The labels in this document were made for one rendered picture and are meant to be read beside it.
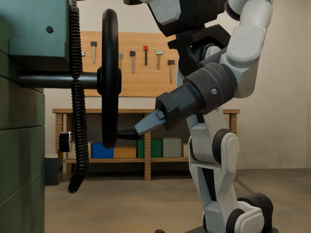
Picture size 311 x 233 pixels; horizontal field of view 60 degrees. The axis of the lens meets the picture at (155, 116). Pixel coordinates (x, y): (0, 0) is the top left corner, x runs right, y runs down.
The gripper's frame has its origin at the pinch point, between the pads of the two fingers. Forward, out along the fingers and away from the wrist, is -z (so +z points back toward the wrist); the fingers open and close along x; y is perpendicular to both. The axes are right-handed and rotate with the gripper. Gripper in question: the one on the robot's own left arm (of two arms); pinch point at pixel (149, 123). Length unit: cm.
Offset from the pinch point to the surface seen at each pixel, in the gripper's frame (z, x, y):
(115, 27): 2.4, -11.3, 15.3
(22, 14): -10.3, -8.5, 27.9
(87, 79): -6.0, -0.4, 14.4
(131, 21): 93, 281, 195
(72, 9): -1.5, -5.0, 26.9
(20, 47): -13.4, -8.8, 21.8
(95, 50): 28, 287, 184
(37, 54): -11.4, -8.0, 19.4
